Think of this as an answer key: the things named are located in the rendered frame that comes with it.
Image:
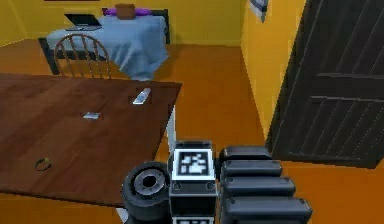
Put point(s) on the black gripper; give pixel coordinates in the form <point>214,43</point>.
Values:
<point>146,193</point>

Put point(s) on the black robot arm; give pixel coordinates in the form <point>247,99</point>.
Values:
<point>240,186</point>

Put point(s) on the bed with blue blanket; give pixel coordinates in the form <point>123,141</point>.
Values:
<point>133,40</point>

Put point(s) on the brown wooden table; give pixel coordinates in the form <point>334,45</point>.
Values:
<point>83,133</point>

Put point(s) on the small grey flat card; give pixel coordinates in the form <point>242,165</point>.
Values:
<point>91,115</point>

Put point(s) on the grey remote control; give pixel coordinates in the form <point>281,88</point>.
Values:
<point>142,96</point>

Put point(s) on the brown wooden chair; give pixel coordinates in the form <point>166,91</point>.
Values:
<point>83,56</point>

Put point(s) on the purple pillow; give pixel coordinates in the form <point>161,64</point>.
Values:
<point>143,12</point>

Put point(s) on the brown box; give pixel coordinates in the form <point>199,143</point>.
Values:
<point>125,11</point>

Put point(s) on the black laptop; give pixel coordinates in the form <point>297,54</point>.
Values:
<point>83,21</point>

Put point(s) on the dark panelled room door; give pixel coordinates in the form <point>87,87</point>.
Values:
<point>333,86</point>

